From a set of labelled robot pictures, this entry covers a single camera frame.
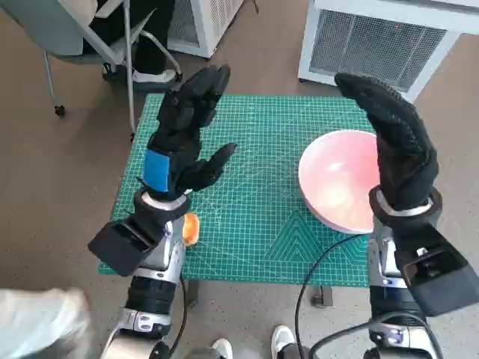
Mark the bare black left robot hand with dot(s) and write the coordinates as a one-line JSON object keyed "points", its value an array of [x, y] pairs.
{"points": [[179, 123]]}

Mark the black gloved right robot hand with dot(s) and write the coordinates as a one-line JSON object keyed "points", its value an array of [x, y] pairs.
{"points": [[404, 149]]}

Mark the pink bowl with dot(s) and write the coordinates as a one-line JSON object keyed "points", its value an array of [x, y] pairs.
{"points": [[337, 175]]}

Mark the long striped toy bread loaf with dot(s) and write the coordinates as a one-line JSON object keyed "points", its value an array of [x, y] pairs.
{"points": [[192, 228]]}

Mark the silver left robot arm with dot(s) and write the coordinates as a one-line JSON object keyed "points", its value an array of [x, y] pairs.
{"points": [[153, 295]]}

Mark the person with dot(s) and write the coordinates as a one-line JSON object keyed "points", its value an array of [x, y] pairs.
{"points": [[149, 56]]}

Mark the green cutting mat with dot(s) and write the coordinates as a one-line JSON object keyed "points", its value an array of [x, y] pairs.
{"points": [[254, 168]]}

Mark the small white mesh cabinet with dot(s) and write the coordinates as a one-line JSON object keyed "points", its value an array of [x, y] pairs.
{"points": [[209, 22]]}

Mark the large white mesh cabinet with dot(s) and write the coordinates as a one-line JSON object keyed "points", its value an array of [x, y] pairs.
{"points": [[374, 41]]}

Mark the metal table leg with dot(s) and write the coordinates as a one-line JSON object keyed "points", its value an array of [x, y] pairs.
{"points": [[192, 295], [325, 297]]}

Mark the grey office chair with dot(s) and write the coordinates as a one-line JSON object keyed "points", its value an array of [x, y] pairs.
{"points": [[37, 26]]}

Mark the white shoe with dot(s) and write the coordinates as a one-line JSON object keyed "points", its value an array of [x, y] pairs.
{"points": [[282, 340], [223, 348]]}

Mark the white cloth bundle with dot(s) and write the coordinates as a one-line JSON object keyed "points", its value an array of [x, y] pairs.
{"points": [[41, 325]]}

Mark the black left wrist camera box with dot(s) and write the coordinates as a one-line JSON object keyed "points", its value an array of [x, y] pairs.
{"points": [[123, 243]]}

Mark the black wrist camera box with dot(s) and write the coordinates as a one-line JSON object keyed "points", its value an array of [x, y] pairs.
{"points": [[123, 243], [441, 276]]}

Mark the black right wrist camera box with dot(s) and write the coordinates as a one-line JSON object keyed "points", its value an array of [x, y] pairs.
{"points": [[441, 276]]}

